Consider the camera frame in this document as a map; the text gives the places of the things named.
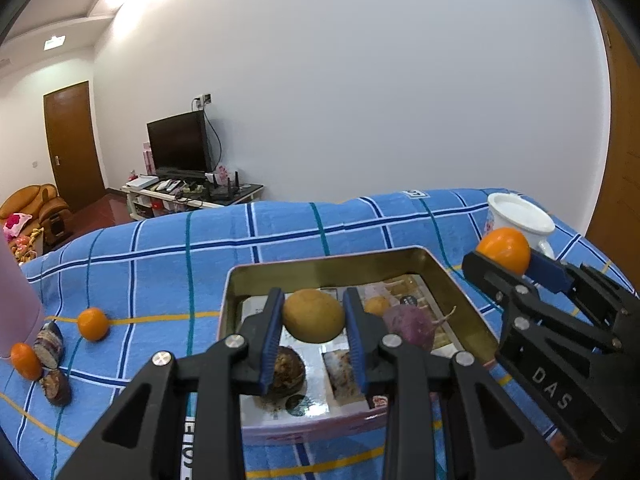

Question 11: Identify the pink electric kettle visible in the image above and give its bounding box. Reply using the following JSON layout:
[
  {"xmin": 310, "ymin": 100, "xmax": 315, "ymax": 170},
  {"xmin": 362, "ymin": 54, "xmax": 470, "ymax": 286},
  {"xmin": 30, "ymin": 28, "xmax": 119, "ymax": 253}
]
[{"xmin": 0, "ymin": 237, "xmax": 46, "ymax": 361}]

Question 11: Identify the black router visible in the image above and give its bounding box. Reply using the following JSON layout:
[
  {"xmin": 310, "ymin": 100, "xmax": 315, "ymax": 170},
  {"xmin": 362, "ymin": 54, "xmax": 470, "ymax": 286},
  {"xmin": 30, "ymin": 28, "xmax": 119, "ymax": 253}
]
[{"xmin": 207, "ymin": 172, "xmax": 241, "ymax": 196}]

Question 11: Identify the brown leather armchair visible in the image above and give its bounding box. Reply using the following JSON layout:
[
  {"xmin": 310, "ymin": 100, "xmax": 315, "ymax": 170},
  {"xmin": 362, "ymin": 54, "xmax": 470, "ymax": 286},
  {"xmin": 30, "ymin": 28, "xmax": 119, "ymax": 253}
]
[{"xmin": 0, "ymin": 184, "xmax": 71, "ymax": 256}]

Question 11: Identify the pink flower pillow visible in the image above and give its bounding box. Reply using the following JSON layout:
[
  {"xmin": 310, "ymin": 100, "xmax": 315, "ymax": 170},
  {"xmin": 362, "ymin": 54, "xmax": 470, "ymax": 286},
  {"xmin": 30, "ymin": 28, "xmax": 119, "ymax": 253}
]
[{"xmin": 2, "ymin": 212, "xmax": 32, "ymax": 238}]

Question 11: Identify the orange mandarin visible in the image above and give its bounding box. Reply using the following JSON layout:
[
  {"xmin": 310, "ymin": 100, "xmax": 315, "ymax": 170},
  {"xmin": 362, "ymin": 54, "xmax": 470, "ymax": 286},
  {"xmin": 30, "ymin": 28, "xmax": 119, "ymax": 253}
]
[
  {"xmin": 475, "ymin": 227, "xmax": 532, "ymax": 276},
  {"xmin": 10, "ymin": 342, "xmax": 43, "ymax": 381},
  {"xmin": 77, "ymin": 307, "xmax": 111, "ymax": 342}
]

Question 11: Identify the dark brown wrinkled fruit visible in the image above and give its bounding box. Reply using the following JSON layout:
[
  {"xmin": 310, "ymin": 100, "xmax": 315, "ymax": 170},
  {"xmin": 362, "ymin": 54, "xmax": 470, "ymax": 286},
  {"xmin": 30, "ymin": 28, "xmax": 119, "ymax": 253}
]
[
  {"xmin": 39, "ymin": 369, "xmax": 72, "ymax": 407},
  {"xmin": 270, "ymin": 346, "xmax": 307, "ymax": 398}
]

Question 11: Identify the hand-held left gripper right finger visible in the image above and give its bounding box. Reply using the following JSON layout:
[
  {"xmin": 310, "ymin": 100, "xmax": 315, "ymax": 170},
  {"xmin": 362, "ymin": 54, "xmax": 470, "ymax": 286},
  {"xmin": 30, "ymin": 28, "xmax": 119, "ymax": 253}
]
[{"xmin": 341, "ymin": 287, "xmax": 573, "ymax": 480}]

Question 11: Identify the pink tin box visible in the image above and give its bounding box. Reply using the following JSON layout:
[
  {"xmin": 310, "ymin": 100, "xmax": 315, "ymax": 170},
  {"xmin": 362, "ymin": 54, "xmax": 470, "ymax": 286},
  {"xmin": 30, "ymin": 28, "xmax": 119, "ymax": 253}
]
[{"xmin": 217, "ymin": 246, "xmax": 501, "ymax": 446}]

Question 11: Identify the white floral mug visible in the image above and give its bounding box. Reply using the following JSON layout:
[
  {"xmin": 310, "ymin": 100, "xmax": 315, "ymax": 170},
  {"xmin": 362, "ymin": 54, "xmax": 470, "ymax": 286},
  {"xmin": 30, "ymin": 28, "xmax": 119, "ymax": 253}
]
[{"xmin": 484, "ymin": 192, "xmax": 556, "ymax": 261}]

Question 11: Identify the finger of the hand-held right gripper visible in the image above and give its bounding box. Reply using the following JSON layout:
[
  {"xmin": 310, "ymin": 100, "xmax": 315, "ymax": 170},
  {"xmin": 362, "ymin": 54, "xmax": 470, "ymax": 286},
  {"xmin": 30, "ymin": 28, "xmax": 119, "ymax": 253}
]
[
  {"xmin": 527, "ymin": 252, "xmax": 640, "ymax": 331},
  {"xmin": 461, "ymin": 251, "xmax": 538, "ymax": 331}
]

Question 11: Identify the greenish yellow small fruit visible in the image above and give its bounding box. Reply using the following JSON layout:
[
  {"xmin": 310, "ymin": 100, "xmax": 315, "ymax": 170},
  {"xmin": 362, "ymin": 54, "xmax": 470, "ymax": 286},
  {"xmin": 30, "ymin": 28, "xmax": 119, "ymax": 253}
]
[{"xmin": 282, "ymin": 288, "xmax": 347, "ymax": 345}]

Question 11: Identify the black television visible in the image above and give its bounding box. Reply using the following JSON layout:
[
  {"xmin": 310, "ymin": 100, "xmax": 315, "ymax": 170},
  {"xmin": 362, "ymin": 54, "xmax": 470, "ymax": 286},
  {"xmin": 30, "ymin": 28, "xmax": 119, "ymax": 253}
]
[{"xmin": 146, "ymin": 110, "xmax": 213, "ymax": 175}]

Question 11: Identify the blue plaid blanket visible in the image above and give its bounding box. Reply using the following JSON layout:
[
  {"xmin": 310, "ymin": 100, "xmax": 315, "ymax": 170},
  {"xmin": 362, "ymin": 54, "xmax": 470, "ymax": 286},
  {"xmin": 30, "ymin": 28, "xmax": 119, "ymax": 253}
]
[{"xmin": 0, "ymin": 189, "xmax": 640, "ymax": 480}]

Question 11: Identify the white television stand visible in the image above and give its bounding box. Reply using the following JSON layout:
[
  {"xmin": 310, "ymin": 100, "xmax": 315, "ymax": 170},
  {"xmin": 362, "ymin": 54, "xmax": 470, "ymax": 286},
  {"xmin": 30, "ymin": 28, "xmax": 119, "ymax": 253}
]
[{"xmin": 121, "ymin": 175, "xmax": 264, "ymax": 221}]

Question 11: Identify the light wooden door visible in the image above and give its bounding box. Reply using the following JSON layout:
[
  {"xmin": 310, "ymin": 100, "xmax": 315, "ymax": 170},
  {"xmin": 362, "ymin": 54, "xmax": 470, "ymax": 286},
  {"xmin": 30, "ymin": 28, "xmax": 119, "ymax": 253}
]
[{"xmin": 585, "ymin": 0, "xmax": 640, "ymax": 301}]

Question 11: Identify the purple round root vegetable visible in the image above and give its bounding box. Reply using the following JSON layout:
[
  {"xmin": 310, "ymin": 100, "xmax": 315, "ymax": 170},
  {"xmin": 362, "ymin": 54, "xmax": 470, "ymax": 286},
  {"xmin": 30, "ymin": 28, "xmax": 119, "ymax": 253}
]
[{"xmin": 382, "ymin": 305, "xmax": 458, "ymax": 351}]

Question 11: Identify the dark wooden door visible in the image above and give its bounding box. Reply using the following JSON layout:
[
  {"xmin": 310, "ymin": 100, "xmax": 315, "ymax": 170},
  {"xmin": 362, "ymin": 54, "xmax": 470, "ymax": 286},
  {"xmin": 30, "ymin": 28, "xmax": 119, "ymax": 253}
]
[{"xmin": 42, "ymin": 80, "xmax": 107, "ymax": 213}]

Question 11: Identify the printed paper leaflet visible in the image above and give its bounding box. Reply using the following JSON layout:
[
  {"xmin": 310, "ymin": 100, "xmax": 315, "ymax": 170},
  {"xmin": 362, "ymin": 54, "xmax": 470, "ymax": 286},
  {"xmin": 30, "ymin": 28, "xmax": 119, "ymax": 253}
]
[{"xmin": 240, "ymin": 275, "xmax": 458, "ymax": 418}]

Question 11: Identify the black power cable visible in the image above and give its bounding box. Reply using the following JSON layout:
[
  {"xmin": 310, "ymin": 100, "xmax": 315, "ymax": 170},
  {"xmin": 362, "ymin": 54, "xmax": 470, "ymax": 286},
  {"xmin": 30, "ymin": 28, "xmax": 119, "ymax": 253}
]
[{"xmin": 202, "ymin": 107, "xmax": 223, "ymax": 173}]

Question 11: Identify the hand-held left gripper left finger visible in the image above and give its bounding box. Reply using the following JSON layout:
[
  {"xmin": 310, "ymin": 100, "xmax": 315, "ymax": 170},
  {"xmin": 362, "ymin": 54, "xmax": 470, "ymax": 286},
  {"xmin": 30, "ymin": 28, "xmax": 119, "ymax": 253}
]
[{"xmin": 55, "ymin": 287, "xmax": 286, "ymax": 480}]

